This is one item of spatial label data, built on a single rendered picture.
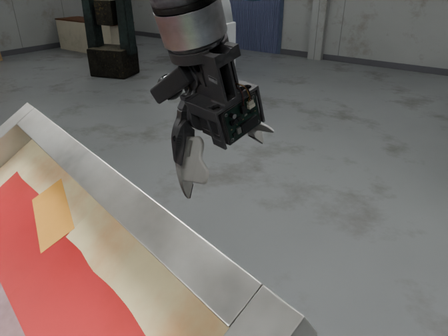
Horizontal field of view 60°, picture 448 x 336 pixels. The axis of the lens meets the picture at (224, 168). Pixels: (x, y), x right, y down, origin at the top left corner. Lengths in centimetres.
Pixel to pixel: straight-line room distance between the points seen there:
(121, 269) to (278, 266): 230
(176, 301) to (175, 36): 26
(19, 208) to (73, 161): 12
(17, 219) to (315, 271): 227
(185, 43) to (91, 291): 27
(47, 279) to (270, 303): 27
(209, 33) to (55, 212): 29
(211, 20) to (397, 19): 800
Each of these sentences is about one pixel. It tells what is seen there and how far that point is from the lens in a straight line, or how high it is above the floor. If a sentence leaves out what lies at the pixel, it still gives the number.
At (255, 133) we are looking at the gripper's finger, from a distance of 59.
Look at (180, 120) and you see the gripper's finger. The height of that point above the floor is 159.
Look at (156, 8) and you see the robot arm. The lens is 44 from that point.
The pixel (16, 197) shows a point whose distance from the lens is 62.
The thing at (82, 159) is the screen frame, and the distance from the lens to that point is 50.
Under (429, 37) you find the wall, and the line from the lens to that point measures 831.
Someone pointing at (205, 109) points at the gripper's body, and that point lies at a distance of 45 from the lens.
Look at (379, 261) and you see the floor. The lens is 288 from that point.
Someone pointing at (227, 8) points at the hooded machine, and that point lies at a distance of 688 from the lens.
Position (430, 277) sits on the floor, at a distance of 289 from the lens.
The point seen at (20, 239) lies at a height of 146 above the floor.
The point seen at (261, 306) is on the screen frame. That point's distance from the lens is 28.
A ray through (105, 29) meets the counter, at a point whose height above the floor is 58.
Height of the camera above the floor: 176
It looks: 27 degrees down
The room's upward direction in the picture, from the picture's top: straight up
